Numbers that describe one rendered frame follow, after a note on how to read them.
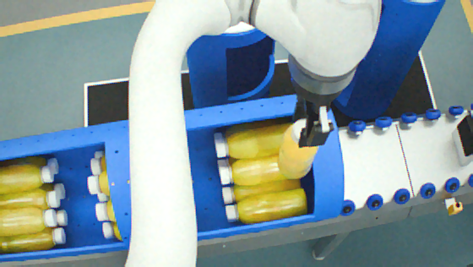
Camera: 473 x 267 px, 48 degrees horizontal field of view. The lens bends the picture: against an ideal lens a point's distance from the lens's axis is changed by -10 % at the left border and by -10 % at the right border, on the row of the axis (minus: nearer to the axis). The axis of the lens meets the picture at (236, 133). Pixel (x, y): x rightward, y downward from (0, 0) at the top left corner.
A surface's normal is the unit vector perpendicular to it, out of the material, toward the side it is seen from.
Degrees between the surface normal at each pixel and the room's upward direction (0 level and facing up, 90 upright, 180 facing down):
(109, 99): 0
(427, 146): 0
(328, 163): 23
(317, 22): 76
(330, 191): 50
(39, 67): 0
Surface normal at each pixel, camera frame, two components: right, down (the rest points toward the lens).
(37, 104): 0.00, -0.36
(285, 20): -0.68, 0.54
